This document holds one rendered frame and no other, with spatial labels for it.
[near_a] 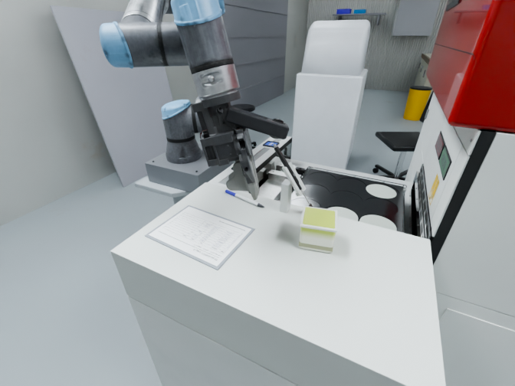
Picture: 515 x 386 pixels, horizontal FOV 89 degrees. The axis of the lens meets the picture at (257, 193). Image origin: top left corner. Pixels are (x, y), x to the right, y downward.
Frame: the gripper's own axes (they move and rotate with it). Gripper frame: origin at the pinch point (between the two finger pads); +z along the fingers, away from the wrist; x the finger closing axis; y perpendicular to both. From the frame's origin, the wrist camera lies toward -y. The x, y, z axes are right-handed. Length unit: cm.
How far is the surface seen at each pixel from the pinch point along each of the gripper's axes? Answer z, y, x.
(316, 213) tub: 8.0, -11.2, -1.2
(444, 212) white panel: 13.3, -37.5, -1.1
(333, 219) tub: 9.0, -14.4, 0.8
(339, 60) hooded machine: -17, -75, -235
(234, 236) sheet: 10.0, 8.0, -1.2
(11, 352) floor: 73, 146, -32
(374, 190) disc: 23, -35, -36
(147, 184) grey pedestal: 9, 52, -52
